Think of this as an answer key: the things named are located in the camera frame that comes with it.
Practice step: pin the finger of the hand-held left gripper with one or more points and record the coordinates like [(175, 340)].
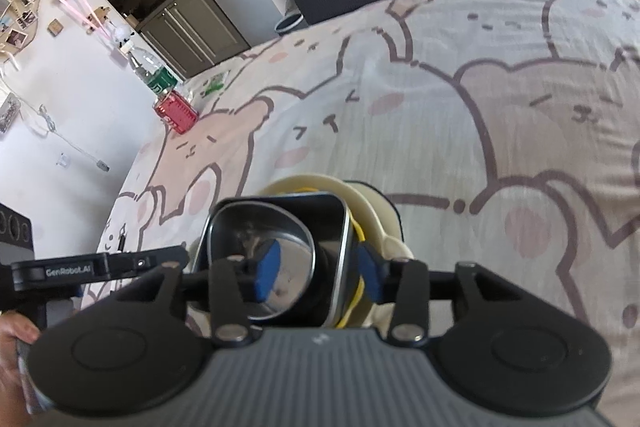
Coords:
[(150, 259)]

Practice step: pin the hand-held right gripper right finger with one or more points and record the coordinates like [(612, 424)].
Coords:
[(372, 274)]

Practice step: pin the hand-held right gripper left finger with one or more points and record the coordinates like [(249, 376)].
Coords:
[(265, 272)]

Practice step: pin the round steel bowl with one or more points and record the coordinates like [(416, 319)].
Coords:
[(240, 227)]

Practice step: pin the cream ceramic bowl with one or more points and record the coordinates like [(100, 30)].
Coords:
[(370, 212)]

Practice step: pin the rectangular steel tray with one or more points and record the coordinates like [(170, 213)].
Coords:
[(330, 227)]

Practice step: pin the person's left hand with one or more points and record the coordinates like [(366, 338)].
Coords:
[(10, 357)]

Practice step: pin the red drink can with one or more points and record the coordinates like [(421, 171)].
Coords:
[(175, 114)]

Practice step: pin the green snack packet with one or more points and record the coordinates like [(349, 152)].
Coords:
[(215, 84)]

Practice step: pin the clear plastic water bottle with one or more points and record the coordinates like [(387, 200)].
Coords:
[(150, 69)]

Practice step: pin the bear print tablecloth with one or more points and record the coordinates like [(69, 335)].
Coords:
[(450, 82)]

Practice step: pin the grey cabinet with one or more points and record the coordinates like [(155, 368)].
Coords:
[(195, 27)]

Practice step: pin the grey trash bin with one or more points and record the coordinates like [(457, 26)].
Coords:
[(290, 23)]

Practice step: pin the pink stick wall ornament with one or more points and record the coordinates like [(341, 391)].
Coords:
[(82, 9)]

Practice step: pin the wall photo collage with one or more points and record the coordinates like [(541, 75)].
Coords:
[(20, 12)]

